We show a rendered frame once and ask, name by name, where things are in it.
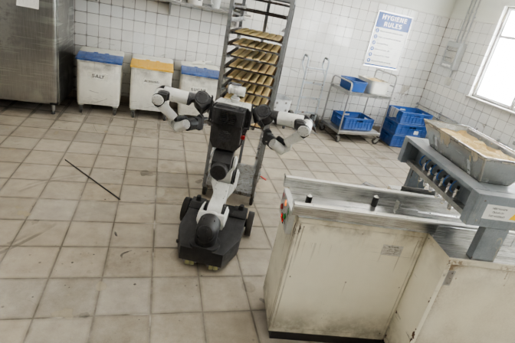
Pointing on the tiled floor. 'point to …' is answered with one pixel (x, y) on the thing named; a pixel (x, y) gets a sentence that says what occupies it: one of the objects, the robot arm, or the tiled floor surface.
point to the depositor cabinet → (455, 294)
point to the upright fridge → (37, 31)
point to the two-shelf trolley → (362, 112)
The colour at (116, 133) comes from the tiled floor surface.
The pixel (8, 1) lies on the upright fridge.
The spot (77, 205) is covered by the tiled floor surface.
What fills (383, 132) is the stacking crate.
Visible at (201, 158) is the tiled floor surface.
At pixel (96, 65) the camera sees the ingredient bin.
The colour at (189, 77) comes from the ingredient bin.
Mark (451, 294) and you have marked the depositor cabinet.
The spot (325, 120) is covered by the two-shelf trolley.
